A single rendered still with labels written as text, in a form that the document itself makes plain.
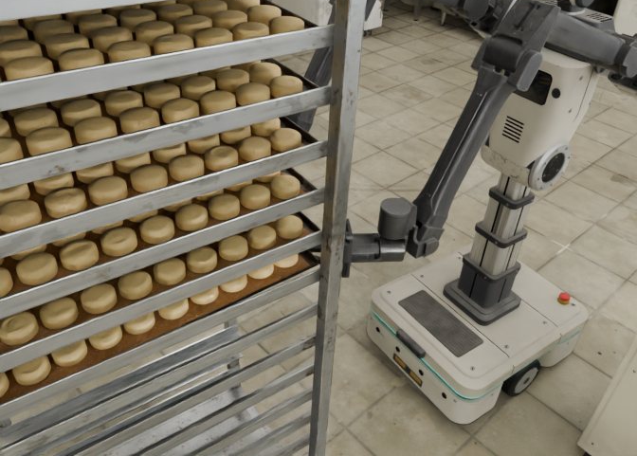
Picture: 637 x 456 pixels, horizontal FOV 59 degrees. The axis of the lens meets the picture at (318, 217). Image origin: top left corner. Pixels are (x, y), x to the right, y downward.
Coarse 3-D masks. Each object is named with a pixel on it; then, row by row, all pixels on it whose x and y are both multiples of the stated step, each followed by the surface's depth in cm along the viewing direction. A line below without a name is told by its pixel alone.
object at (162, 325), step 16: (288, 272) 104; (256, 288) 101; (192, 304) 97; (208, 304) 97; (224, 304) 97; (160, 320) 94; (176, 320) 94; (128, 336) 91; (144, 336) 92; (96, 352) 89; (112, 352) 89; (64, 368) 86; (80, 368) 86; (16, 384) 84; (0, 400) 82
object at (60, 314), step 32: (288, 224) 101; (192, 256) 93; (224, 256) 95; (96, 288) 86; (128, 288) 86; (160, 288) 89; (0, 320) 82; (32, 320) 80; (64, 320) 81; (0, 352) 78
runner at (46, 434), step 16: (288, 320) 107; (256, 336) 104; (208, 352) 102; (224, 352) 101; (176, 368) 96; (192, 368) 98; (144, 384) 93; (160, 384) 95; (112, 400) 91; (128, 400) 93; (80, 416) 88; (96, 416) 90; (32, 432) 88; (48, 432) 86; (64, 432) 88; (0, 448) 86; (16, 448) 84; (32, 448) 86
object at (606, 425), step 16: (624, 368) 154; (624, 384) 156; (608, 400) 162; (624, 400) 158; (592, 416) 168; (608, 416) 164; (624, 416) 159; (592, 432) 170; (608, 432) 166; (624, 432) 161; (592, 448) 173; (608, 448) 168; (624, 448) 163
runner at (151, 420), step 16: (288, 352) 112; (256, 368) 109; (224, 384) 106; (176, 400) 104; (192, 400) 103; (144, 416) 101; (160, 416) 100; (112, 432) 98; (128, 432) 97; (80, 448) 96; (96, 448) 94
